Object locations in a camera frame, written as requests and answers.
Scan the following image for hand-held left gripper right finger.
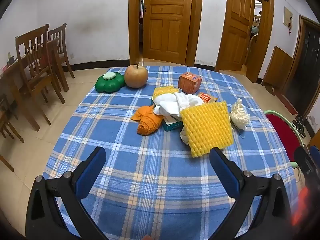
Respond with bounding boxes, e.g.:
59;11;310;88
209;147;293;240

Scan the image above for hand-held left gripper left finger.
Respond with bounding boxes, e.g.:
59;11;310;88
25;146;108;240

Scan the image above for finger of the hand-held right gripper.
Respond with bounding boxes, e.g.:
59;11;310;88
294;145;320;181
310;145;320;165

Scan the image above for red bin with green rim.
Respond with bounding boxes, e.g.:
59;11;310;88
264;110;304;169

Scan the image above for large yellow foam net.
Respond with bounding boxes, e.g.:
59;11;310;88
180;100;234;158

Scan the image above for teal tissue box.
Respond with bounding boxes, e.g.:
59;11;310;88
151;96;184;132

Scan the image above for orange knit sock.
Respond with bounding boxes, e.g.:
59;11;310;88
130;104;163;136

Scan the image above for orange snack packet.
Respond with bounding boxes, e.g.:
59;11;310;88
196;92;218;104

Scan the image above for white sock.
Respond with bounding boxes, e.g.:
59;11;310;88
153;94;182;117
174;92;203;113

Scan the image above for orange cardboard box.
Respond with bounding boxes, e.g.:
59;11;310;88
178;72;202;93

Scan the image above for small yellow foam net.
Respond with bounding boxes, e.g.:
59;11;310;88
153;85;179;98

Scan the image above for black sneaker pair white soles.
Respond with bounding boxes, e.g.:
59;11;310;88
294;124;307;138

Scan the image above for red doormat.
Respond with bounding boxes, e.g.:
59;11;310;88
275;92;298;115

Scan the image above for blue plaid tablecloth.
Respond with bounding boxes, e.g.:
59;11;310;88
41;65;299;240

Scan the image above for green flower-shaped container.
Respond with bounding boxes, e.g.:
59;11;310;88
95;72;126;93

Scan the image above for dark entrance door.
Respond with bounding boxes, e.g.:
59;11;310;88
284;17;320;117

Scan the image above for wooden dining chair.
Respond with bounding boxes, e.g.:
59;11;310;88
15;24;66;132
0;94;25;143
47;23;75;92

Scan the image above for panelled wooden door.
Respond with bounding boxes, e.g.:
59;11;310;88
143;0;193;65
216;0;256;72

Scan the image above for low wooden wall panel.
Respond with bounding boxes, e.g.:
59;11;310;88
262;45;293;88

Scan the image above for wooden door frame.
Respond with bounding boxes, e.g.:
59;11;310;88
128;0;204;67
216;0;275;83

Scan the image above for wall poster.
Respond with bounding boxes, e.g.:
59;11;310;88
283;6;294;33

